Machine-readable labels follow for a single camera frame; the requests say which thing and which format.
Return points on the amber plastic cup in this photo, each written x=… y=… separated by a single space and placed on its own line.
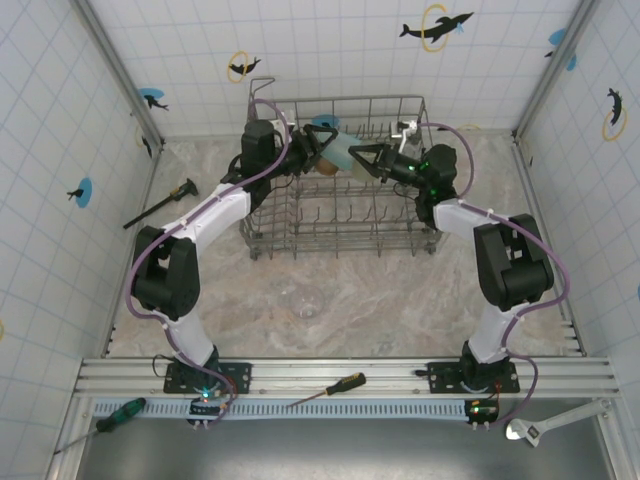
x=327 y=167

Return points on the teal translucent plastic cup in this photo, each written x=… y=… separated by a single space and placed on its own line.
x=342 y=150

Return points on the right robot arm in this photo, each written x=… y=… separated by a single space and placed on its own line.
x=510 y=265

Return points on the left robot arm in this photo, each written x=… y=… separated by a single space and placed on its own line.
x=165 y=275

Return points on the black caliper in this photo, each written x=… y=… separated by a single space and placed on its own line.
x=187 y=189

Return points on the blue disc shark sticker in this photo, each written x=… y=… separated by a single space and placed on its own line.
x=150 y=96

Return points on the clear stemless glass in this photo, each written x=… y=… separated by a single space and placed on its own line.
x=307 y=302

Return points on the blue disc small fish sticker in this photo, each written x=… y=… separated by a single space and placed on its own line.
x=85 y=192

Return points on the blue patches sticker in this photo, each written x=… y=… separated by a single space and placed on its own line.
x=557 y=36

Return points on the black controller board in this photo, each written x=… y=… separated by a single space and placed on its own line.
x=481 y=411
x=205 y=407

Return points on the silver adjustable wrench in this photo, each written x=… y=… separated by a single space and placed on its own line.
x=565 y=417

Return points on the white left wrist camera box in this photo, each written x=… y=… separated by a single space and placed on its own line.
x=279 y=122

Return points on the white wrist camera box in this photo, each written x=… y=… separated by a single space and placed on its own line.
x=279 y=122
x=406 y=131

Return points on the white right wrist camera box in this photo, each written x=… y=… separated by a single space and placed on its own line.
x=406 y=131

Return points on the aluminium frame cross bar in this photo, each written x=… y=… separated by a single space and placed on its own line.
x=215 y=136

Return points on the aluminium corner post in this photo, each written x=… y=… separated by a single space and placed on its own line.
x=540 y=95
x=122 y=75

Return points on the aluminium mounting rail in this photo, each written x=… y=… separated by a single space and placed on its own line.
x=300 y=367

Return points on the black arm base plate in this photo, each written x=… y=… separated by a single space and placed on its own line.
x=240 y=375
x=440 y=375

